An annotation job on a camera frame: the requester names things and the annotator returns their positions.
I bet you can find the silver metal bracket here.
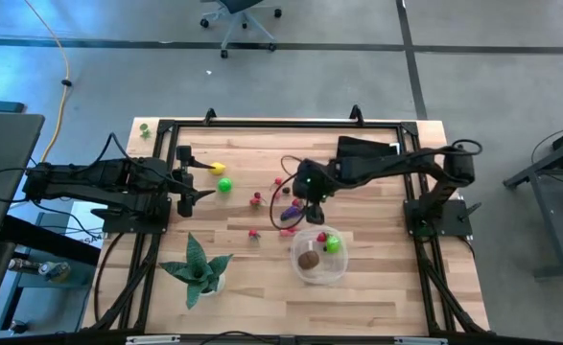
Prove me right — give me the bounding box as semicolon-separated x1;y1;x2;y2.
394;336;449;345
126;334;181;345

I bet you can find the blue grey utility cart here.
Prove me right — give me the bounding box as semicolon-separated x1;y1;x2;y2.
0;210;100;336

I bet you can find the black folded cloth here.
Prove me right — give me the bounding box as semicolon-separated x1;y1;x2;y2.
335;135;403;160

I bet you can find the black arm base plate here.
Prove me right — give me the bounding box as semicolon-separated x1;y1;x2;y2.
90;198;173;235
403;198;482;239

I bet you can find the purple toy eggplant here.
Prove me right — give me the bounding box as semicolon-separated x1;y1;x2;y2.
279;204;304;222

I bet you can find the dark grey desk top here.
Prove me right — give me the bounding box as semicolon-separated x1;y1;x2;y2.
0;112;46;250

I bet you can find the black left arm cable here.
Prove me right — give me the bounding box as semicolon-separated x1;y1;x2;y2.
0;131;167;205

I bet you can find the white plant pot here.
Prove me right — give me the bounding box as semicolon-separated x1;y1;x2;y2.
198;271;227;298

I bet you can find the brown toy kiwi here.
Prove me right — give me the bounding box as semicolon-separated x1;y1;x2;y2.
296;249;321;271

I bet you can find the black aluminium table frame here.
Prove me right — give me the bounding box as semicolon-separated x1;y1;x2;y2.
82;103;492;336

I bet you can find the white labelled box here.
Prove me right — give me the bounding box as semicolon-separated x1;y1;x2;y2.
64;200;119;250

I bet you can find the yellow power cable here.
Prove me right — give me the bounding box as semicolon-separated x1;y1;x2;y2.
23;0;71;164

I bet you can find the dark metal side table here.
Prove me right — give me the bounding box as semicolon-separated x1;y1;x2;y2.
503;119;563;282

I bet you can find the green snake plant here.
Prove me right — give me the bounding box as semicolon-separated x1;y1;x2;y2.
158;232;235;311

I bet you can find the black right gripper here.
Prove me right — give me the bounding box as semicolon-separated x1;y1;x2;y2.
292;159;334;225

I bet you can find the clear plastic tupperware container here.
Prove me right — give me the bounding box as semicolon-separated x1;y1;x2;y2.
289;224;350;287

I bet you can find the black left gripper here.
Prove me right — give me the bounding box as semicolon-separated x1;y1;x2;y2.
174;160;217;219

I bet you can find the metal can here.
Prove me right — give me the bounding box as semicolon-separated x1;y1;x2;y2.
38;261;71;284

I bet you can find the small brown bottle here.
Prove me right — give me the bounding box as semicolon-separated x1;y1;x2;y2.
7;257;40;274

